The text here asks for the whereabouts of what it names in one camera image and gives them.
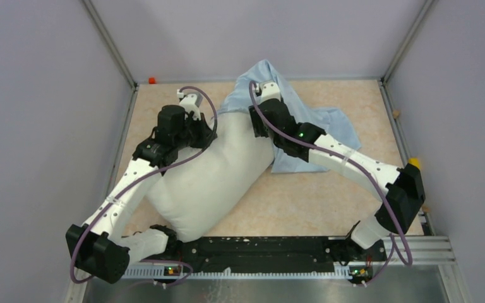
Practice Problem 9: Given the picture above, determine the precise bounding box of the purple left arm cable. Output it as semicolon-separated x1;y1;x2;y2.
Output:
69;86;219;289

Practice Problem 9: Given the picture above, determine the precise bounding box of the white pillow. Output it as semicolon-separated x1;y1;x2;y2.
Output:
146;112;274;242

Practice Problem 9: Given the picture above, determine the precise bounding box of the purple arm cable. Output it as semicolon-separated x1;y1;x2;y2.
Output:
69;86;219;289
248;80;414;287

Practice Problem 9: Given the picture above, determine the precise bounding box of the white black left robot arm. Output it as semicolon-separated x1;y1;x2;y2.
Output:
65;103;219;284

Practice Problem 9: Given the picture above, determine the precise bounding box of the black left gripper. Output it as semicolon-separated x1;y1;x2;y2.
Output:
174;112;217;150

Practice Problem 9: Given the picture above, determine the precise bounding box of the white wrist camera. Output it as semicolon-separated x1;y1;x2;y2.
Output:
254;81;282;104
177;92;203;121

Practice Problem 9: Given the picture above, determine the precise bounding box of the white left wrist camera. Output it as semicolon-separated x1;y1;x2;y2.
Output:
177;92;203;121

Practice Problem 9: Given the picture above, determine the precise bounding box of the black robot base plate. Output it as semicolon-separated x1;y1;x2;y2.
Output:
138;235;388;277

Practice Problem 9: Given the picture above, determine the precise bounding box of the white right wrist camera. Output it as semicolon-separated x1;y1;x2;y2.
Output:
254;81;282;104

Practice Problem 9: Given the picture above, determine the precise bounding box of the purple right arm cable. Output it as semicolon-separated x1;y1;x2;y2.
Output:
248;80;414;287

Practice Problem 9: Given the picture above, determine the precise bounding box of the aluminium front frame rail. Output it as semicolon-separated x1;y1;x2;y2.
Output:
64;236;471;303

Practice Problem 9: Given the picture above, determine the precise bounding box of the light blue pillowcase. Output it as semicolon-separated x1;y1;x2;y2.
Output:
217;59;361;177

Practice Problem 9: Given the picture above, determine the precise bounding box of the yellow toy block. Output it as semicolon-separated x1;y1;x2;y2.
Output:
408;157;421;170

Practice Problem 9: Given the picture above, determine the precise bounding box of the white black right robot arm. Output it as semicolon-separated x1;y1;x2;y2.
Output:
249;98;426;260

